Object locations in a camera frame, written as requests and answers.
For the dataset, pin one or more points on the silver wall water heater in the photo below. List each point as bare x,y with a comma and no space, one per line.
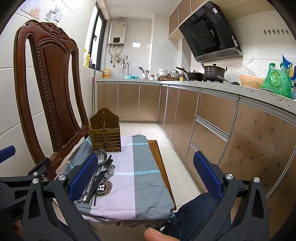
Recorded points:
118,32

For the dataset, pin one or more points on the green plastic bag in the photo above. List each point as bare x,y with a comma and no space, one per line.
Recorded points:
276,81

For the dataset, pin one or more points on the black wok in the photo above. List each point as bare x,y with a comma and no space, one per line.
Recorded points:
194,75

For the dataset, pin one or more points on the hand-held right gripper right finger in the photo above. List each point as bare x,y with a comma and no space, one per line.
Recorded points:
207,176

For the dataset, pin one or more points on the bundle of black chopsticks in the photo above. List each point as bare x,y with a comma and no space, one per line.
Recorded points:
98,185

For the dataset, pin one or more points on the black slanted range hood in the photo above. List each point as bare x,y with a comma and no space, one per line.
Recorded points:
208,30

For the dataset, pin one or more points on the orange plastic basket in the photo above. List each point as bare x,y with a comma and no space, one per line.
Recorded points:
251,81

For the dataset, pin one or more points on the light blue cloth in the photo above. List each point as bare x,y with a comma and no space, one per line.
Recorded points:
131,76

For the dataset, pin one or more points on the steel basin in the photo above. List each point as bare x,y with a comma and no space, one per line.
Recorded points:
175,74

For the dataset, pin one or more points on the blue printed bag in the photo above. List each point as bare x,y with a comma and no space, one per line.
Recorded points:
289,67

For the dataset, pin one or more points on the pink grey checked cloth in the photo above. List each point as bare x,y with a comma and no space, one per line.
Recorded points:
143,185

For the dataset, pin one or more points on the steel ladle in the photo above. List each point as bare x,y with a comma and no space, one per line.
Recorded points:
229,81

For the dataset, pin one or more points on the dark framed window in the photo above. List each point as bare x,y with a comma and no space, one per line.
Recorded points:
98,41

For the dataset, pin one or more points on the woven tray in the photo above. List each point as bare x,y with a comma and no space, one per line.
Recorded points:
168,79

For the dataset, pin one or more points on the slatted wooden utensil holder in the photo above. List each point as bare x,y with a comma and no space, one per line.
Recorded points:
105,139

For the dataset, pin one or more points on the dark sauce bottle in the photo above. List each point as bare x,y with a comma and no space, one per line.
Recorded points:
183,75

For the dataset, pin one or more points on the water heater pipes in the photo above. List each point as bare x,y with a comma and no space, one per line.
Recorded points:
115,54

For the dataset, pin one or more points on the stack of white bowls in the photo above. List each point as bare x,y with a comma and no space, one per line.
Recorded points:
163,72

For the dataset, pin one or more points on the yellow bottle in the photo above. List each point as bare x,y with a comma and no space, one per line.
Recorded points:
87,60

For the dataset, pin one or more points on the yellow oil jug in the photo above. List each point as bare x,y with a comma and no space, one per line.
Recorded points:
107,73

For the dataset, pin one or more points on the dark stockpot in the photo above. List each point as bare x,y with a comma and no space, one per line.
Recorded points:
214,71

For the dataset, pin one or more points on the person's right hand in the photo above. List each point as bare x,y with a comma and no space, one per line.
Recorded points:
159,235

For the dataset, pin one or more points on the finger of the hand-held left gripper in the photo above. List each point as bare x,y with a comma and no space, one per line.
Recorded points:
37,168
7,153

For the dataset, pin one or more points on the person's leg in jeans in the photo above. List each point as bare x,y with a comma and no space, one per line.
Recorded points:
196,215

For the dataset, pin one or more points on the large steel spoon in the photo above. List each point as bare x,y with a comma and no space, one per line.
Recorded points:
98,154

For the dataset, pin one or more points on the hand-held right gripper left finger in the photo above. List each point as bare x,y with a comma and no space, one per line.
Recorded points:
83,177

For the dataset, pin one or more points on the steel utensil cup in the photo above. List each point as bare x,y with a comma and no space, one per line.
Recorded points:
145,76

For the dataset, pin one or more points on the steel kitchen faucet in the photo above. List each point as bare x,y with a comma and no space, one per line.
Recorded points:
124,64

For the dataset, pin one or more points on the row of wall hooks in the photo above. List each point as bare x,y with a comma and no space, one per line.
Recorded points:
276,31

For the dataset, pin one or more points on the brown upper wall cabinets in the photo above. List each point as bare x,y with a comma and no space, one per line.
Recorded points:
173,20

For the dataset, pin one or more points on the speckled kitchen countertop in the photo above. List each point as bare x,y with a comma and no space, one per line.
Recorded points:
254,93

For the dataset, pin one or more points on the carved brown wooden chair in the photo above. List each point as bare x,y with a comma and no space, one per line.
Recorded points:
57,92

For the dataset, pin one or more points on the teacup wall sticker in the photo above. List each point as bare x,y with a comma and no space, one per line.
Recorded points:
54,14

